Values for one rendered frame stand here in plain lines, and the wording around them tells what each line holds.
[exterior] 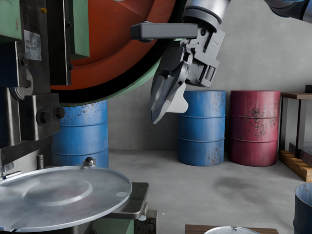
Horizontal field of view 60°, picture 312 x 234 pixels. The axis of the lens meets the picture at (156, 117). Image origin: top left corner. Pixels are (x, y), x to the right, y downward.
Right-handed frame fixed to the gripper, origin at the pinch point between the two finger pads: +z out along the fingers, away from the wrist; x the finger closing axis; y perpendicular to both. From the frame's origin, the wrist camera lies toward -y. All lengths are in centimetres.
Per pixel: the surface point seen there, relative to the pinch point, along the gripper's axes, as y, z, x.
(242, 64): 227, -100, 235
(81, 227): -3.5, 24.9, 3.3
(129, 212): -0.2, 16.5, -5.3
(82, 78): -4.8, -1.7, 42.1
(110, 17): -3.6, -22.7, 42.1
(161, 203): 111, 69, 134
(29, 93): -19.9, 4.3, 9.1
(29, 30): -23.3, -6.1, 13.5
